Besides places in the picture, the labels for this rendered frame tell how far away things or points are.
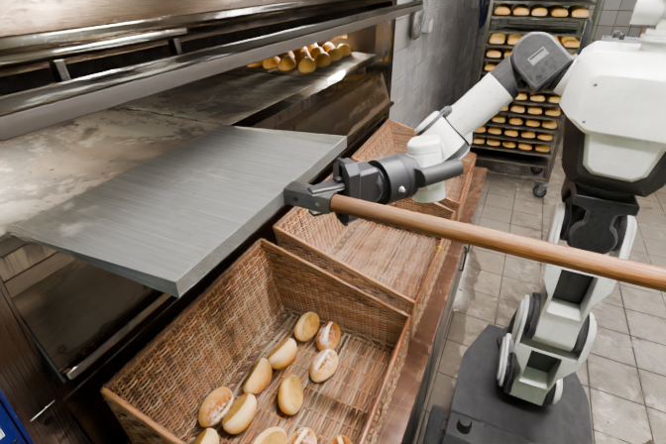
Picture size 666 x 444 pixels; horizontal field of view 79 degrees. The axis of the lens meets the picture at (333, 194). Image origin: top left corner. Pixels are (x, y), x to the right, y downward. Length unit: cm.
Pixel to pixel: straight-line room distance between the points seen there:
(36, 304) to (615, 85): 113
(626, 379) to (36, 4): 231
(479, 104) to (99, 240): 84
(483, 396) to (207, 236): 133
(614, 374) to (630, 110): 150
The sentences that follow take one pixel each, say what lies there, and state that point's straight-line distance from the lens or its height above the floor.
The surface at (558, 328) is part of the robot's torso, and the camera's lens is 135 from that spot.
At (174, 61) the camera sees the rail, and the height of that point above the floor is 142.
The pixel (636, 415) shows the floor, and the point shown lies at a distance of 219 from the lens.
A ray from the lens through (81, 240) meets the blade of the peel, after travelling 73.
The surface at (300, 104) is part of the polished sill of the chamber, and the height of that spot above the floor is 117.
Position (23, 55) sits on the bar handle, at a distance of 61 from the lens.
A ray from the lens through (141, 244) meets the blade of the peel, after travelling 68.
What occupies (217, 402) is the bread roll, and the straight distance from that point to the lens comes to 111.
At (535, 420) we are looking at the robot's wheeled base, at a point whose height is 17.
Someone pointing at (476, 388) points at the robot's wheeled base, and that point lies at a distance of 177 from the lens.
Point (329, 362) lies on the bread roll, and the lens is 116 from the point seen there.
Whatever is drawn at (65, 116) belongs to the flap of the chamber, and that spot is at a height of 139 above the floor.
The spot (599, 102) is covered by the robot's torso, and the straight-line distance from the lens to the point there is 100.
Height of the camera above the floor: 155
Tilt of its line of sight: 29 degrees down
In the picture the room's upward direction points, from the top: straight up
